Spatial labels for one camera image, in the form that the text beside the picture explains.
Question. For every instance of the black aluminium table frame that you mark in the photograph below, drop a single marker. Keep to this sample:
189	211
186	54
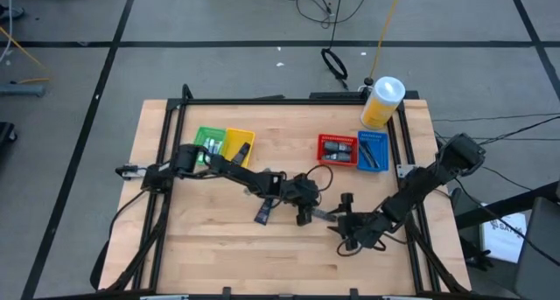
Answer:
284	101

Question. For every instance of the grey stand foot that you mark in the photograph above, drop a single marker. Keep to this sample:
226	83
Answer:
22	90

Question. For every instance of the red plastic basket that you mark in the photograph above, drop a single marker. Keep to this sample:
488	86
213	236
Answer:
337	137

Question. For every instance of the dark blue sachet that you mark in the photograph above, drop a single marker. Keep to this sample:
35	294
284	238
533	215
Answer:
242	153
263	213

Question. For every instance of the yellow canister white lid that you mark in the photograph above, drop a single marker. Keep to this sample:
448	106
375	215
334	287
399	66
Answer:
380	107

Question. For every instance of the black comb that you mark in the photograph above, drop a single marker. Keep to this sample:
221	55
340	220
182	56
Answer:
326	215
365	153
373	156

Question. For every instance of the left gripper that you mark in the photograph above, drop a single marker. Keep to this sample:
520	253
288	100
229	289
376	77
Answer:
302	196

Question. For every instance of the person's foot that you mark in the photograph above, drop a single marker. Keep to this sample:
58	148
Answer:
11	12

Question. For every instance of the black beam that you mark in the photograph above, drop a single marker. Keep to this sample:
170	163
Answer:
503	210

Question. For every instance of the black caster object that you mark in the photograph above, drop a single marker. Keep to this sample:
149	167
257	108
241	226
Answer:
5	136

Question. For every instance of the white flat bar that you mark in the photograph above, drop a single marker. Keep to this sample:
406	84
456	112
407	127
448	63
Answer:
164	297
407	297

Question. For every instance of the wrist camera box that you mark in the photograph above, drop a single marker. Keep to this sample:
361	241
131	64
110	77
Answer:
302	179
347	198

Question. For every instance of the white paper bag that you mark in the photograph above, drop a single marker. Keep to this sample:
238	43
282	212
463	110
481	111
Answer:
503	243

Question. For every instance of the yellow plastic basket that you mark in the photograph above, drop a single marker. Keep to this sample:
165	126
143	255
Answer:
234	142

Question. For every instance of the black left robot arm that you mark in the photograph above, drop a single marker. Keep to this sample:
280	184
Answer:
236	171

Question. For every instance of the white tube blue print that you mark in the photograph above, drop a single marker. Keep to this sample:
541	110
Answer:
210	145

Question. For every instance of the small black knob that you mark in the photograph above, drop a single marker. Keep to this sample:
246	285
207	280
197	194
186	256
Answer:
369	81

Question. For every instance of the green plastic basket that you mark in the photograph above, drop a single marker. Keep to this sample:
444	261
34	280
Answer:
202	136

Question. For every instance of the blue plastic basket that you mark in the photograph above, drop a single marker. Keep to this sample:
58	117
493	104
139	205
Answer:
382	153

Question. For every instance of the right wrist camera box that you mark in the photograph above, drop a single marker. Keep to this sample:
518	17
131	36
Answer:
347	198

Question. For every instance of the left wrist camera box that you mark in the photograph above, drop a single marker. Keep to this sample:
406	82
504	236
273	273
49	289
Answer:
302	179

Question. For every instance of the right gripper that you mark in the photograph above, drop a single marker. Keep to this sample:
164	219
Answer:
365	230

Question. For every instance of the dark grey chair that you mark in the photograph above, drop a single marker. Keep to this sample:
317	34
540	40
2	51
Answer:
540	256

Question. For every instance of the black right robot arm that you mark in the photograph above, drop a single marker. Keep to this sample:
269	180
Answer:
420	186

